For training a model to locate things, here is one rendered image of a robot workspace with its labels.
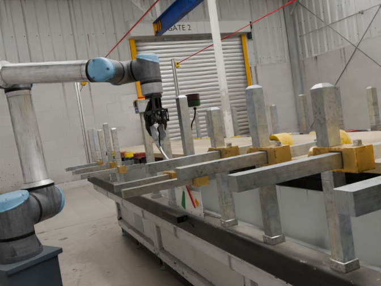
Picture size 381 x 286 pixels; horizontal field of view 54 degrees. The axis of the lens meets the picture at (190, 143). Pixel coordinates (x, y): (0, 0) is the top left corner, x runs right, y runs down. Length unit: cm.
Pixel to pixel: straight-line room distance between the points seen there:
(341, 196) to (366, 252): 69
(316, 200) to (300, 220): 12
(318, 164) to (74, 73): 105
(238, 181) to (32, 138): 135
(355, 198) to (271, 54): 1107
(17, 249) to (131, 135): 772
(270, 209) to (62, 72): 95
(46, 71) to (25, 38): 774
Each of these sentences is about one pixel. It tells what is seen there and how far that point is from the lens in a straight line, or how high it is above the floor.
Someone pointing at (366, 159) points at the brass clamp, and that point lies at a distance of 80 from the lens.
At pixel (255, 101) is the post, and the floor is 109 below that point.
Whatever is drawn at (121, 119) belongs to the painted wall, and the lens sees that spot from 928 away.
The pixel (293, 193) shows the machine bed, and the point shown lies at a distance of 131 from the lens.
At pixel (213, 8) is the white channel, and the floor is 195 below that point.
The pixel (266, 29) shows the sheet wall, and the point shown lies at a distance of 1159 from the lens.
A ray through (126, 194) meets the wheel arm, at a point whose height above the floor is 85.
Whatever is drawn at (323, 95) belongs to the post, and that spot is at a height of 108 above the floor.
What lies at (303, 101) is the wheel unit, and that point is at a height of 109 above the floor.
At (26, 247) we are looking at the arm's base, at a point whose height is 65.
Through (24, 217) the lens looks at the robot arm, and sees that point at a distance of 175.
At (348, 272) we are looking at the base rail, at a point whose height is 70.
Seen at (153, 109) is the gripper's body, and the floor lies 114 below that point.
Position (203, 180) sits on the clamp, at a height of 84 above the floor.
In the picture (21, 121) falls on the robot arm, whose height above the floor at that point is 118.
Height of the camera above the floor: 106
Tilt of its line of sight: 3 degrees down
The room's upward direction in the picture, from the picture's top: 8 degrees counter-clockwise
